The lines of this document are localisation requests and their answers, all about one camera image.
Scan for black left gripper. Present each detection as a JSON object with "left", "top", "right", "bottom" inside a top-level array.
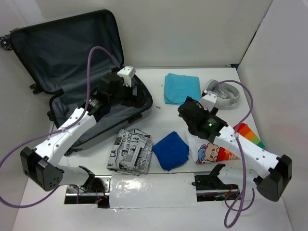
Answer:
[{"left": 109, "top": 80, "right": 148, "bottom": 109}]

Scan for rainbow cartoon white shirt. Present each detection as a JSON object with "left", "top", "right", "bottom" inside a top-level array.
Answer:
[{"left": 185, "top": 123, "right": 265, "bottom": 164}]

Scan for dark blue towel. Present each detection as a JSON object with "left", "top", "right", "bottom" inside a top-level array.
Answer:
[{"left": 153, "top": 131, "right": 189, "bottom": 171}]

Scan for light blue shirt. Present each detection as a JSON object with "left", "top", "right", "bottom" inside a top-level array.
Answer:
[{"left": 164, "top": 73, "right": 201, "bottom": 105}]

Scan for newspaper print cloth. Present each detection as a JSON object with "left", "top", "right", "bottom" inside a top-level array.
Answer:
[{"left": 107, "top": 128, "right": 153, "bottom": 176}]

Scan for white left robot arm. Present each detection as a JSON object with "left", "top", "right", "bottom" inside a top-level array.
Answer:
[{"left": 20, "top": 73, "right": 147, "bottom": 192}]

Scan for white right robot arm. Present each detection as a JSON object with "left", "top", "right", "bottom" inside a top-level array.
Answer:
[{"left": 178, "top": 97, "right": 292, "bottom": 202}]

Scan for white grey headphones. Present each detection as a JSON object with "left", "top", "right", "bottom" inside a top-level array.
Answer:
[{"left": 203, "top": 79, "right": 240, "bottom": 108}]

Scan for dark grey hardshell suitcase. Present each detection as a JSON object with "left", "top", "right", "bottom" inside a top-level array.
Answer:
[{"left": 0, "top": 9, "right": 154, "bottom": 156}]

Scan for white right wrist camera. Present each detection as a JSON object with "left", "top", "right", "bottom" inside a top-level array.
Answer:
[{"left": 199, "top": 90, "right": 217, "bottom": 111}]

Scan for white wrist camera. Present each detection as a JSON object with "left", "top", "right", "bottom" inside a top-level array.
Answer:
[
  {"left": 117, "top": 66, "right": 136, "bottom": 87},
  {"left": 199, "top": 90, "right": 217, "bottom": 111}
]

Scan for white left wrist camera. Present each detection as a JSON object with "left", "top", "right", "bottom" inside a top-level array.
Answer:
[{"left": 117, "top": 66, "right": 136, "bottom": 87}]

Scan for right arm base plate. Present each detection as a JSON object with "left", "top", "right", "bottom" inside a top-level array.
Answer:
[{"left": 191, "top": 175, "right": 239, "bottom": 202}]

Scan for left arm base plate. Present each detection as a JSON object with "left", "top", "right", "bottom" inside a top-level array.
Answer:
[{"left": 64, "top": 175, "right": 111, "bottom": 208}]

